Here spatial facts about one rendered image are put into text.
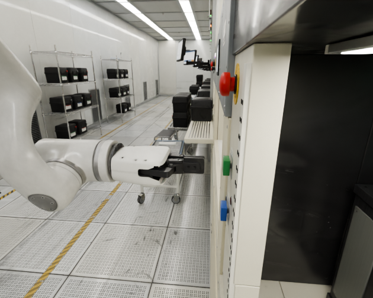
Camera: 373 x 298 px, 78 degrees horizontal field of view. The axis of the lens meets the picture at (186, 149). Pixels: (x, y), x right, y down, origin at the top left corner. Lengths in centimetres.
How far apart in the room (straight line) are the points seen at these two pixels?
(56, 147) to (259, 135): 37
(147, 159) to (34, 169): 17
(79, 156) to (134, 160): 11
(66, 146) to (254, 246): 37
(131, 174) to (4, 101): 22
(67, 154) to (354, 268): 58
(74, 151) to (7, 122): 11
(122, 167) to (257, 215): 24
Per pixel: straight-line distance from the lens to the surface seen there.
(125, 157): 44
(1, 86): 46
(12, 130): 43
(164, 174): 41
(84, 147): 48
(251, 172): 31
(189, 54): 498
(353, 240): 57
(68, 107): 475
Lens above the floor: 137
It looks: 19 degrees down
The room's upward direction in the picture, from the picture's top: straight up
